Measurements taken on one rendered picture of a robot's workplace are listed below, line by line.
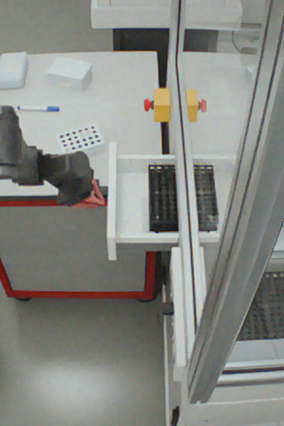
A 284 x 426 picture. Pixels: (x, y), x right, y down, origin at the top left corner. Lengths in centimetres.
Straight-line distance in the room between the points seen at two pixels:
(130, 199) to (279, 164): 102
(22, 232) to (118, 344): 63
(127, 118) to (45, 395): 104
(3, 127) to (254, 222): 44
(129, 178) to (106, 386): 90
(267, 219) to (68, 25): 297
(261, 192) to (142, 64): 149
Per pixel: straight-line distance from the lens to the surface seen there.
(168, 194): 144
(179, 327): 123
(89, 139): 170
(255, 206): 54
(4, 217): 177
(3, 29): 354
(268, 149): 48
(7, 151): 86
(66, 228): 179
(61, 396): 215
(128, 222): 146
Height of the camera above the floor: 205
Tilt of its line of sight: 55 degrees down
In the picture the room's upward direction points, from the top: 1 degrees clockwise
